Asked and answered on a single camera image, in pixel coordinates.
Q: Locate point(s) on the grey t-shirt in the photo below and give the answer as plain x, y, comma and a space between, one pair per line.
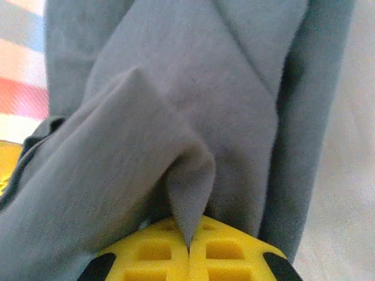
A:
175, 117

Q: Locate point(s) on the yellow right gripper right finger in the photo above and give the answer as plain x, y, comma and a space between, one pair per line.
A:
234, 263

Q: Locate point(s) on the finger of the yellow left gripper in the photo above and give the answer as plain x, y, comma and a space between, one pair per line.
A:
7, 164

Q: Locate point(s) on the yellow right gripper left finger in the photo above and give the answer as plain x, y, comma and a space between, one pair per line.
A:
146, 263

